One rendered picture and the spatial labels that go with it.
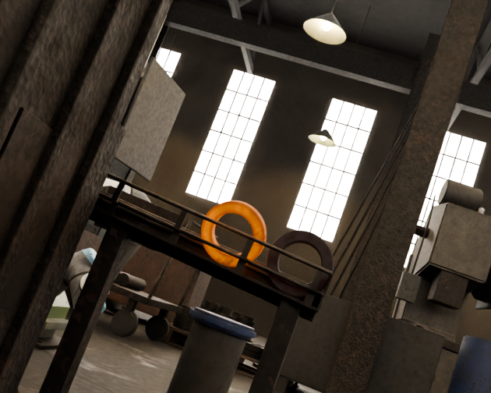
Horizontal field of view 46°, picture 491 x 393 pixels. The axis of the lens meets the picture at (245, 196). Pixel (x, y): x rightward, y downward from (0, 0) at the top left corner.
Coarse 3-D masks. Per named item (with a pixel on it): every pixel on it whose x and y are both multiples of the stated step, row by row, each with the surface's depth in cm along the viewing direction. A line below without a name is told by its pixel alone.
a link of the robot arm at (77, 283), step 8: (128, 248) 253; (136, 248) 256; (128, 256) 258; (120, 264) 261; (72, 280) 283; (80, 280) 277; (72, 288) 282; (80, 288) 275; (72, 296) 280; (104, 304) 281
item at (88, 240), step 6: (84, 234) 431; (90, 234) 446; (84, 240) 436; (90, 240) 451; (96, 240) 465; (78, 246) 427; (84, 246) 441; (90, 246) 457; (96, 246) 471; (96, 252) 476; (66, 294) 440
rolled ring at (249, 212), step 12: (228, 204) 162; (240, 204) 161; (216, 216) 163; (252, 216) 160; (204, 228) 164; (264, 228) 161; (216, 240) 166; (264, 240) 161; (216, 252) 164; (252, 252) 161; (228, 264) 163
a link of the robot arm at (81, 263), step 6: (78, 252) 292; (84, 252) 290; (90, 252) 290; (72, 258) 289; (78, 258) 288; (84, 258) 288; (90, 258) 288; (72, 264) 287; (78, 264) 287; (84, 264) 287; (90, 264) 287; (72, 270) 286; (78, 270) 285; (84, 270) 285; (66, 276) 287; (72, 276) 284
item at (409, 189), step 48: (480, 0) 465; (288, 48) 1054; (336, 48) 1042; (432, 48) 1015; (432, 96) 451; (480, 96) 990; (432, 144) 443; (384, 240) 430; (384, 288) 423; (336, 384) 411
